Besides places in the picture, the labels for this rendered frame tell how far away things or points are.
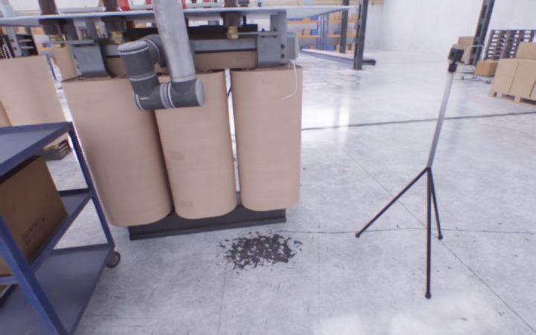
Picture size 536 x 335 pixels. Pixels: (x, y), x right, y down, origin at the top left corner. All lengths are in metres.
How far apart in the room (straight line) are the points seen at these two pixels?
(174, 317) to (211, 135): 0.96
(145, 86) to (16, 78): 2.67
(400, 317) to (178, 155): 1.42
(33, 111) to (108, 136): 2.19
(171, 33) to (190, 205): 1.03
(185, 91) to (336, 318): 1.25
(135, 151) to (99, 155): 0.19
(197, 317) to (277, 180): 0.86
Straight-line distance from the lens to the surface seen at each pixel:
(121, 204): 1.86
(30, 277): 1.31
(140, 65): 1.18
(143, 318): 1.67
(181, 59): 1.14
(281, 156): 1.66
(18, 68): 3.78
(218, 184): 1.71
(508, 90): 7.11
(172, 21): 1.13
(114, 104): 1.62
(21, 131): 1.76
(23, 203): 1.39
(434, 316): 1.70
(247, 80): 1.52
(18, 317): 1.81
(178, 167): 1.67
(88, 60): 1.66
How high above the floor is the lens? 1.25
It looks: 26 degrees down
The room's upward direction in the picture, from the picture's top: 2 degrees counter-clockwise
